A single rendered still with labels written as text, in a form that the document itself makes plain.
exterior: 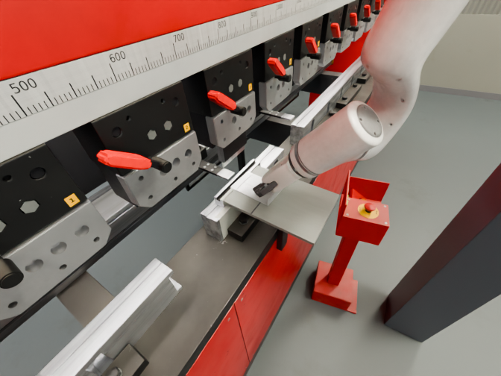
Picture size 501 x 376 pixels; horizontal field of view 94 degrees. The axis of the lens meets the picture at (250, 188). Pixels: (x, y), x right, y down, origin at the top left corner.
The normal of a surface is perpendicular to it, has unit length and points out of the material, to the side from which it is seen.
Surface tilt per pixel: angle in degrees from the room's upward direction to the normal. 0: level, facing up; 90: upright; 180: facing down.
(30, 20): 90
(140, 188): 90
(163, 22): 90
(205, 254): 0
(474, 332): 0
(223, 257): 0
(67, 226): 90
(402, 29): 77
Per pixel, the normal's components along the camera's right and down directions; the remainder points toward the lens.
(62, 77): 0.84, 0.34
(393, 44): -0.56, 0.46
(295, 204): -0.05, -0.73
